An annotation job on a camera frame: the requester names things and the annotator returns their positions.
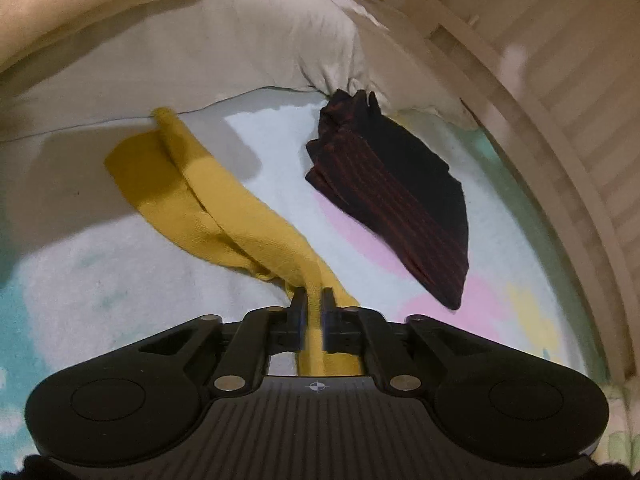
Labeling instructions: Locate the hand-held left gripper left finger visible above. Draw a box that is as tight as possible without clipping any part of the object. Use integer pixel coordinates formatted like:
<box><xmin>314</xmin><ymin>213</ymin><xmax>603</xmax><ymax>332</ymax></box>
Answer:
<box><xmin>136</xmin><ymin>287</ymin><xmax>309</xmax><ymax>396</ymax></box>

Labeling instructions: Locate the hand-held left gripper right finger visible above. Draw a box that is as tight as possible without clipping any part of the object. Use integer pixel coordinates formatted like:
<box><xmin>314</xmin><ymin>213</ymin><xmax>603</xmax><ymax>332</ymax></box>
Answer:
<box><xmin>320</xmin><ymin>287</ymin><xmax>497</xmax><ymax>396</ymax></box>

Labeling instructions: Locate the yellow knit garment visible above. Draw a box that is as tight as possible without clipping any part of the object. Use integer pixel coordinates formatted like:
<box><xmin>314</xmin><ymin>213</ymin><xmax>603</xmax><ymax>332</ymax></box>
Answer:
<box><xmin>104</xmin><ymin>107</ymin><xmax>365</xmax><ymax>378</ymax></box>

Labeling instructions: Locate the dark red-striped folded garment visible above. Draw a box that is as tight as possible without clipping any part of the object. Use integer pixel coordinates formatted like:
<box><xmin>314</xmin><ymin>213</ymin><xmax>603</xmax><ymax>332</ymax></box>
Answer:
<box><xmin>305</xmin><ymin>89</ymin><xmax>471</xmax><ymax>311</ymax></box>

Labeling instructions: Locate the pastel printed blanket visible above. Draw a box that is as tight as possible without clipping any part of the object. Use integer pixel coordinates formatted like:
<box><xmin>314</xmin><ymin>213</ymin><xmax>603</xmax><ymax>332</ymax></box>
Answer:
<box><xmin>0</xmin><ymin>86</ymin><xmax>640</xmax><ymax>463</ymax></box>

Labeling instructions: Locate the white pillow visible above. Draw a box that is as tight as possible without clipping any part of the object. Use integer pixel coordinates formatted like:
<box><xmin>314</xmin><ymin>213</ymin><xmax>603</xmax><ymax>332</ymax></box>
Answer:
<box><xmin>0</xmin><ymin>0</ymin><xmax>476</xmax><ymax>142</ymax></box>

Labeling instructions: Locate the white wooden bed frame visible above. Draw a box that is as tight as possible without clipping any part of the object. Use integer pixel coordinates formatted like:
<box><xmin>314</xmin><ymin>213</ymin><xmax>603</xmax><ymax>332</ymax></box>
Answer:
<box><xmin>300</xmin><ymin>0</ymin><xmax>640</xmax><ymax>386</ymax></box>

